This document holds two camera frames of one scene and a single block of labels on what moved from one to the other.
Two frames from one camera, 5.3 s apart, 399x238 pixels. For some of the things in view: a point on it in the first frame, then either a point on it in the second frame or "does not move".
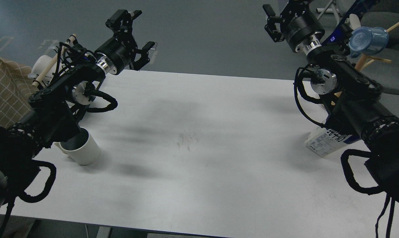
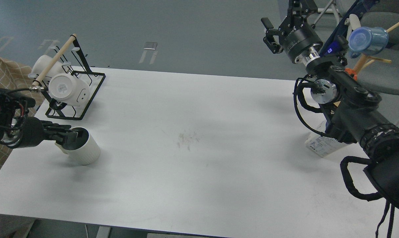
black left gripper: x=121 y=49 → x=34 y=133
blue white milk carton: x=324 y=142 does not move
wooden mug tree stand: x=365 y=60 does not move
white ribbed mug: x=82 y=148 does not move
